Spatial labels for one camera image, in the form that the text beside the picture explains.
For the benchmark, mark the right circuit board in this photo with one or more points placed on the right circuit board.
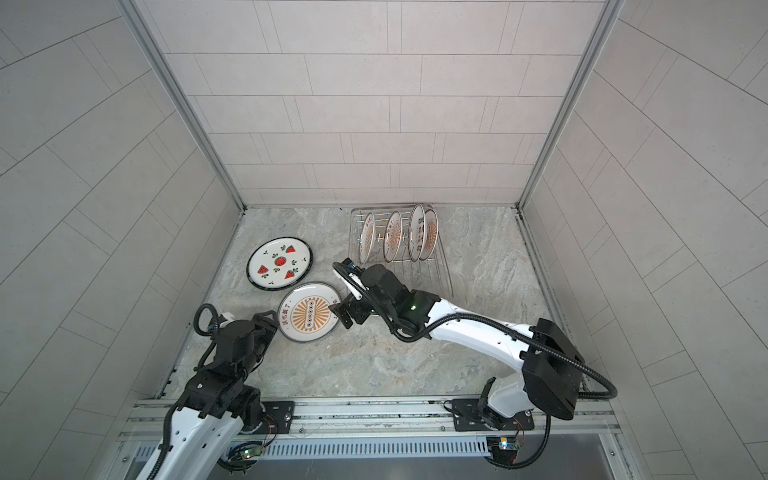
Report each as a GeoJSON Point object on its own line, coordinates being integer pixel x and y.
{"type": "Point", "coordinates": [503, 450]}

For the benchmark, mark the circuit board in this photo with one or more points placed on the circuit board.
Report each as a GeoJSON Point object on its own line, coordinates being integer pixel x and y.
{"type": "Point", "coordinates": [503, 450]}
{"type": "Point", "coordinates": [247, 452]}

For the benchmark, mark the white plate orange sunburst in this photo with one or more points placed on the white plate orange sunburst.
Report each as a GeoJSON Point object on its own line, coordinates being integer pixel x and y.
{"type": "Point", "coordinates": [367, 237]}

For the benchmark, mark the white plate red centre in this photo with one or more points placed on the white plate red centre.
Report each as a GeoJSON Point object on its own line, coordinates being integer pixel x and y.
{"type": "Point", "coordinates": [305, 313]}

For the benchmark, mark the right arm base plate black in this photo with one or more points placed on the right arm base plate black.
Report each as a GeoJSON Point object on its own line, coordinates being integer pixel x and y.
{"type": "Point", "coordinates": [468, 416]}

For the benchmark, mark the left circuit board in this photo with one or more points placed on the left circuit board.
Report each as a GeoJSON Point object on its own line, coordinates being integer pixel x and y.
{"type": "Point", "coordinates": [247, 452]}

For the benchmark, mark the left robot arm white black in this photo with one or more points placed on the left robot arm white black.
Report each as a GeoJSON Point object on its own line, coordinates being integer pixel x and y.
{"type": "Point", "coordinates": [219, 420]}

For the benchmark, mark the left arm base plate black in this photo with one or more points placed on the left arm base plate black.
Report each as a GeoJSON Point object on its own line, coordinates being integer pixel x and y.
{"type": "Point", "coordinates": [273, 417]}

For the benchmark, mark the white plate orange rear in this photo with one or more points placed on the white plate orange rear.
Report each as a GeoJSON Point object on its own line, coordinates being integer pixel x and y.
{"type": "Point", "coordinates": [431, 234]}

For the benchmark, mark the white blue-rim watermelon plate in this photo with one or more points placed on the white blue-rim watermelon plate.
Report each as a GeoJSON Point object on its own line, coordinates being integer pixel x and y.
{"type": "Point", "coordinates": [279, 263]}

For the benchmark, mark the aluminium mounting rail frame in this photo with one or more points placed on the aluminium mounting rail frame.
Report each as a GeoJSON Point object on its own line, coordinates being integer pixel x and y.
{"type": "Point", "coordinates": [410, 426]}

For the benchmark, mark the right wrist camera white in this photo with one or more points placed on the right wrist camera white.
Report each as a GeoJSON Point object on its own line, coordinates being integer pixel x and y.
{"type": "Point", "coordinates": [350, 275]}

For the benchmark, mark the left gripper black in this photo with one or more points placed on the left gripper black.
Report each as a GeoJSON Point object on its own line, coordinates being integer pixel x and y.
{"type": "Point", "coordinates": [261, 327]}

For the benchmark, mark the white plate red text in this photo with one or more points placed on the white plate red text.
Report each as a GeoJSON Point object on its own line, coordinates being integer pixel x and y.
{"type": "Point", "coordinates": [416, 232]}

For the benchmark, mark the steel wire dish rack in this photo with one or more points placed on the steel wire dish rack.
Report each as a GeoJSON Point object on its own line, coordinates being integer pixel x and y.
{"type": "Point", "coordinates": [406, 240]}

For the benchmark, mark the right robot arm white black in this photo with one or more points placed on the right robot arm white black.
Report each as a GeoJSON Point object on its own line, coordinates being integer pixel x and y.
{"type": "Point", "coordinates": [542, 357]}

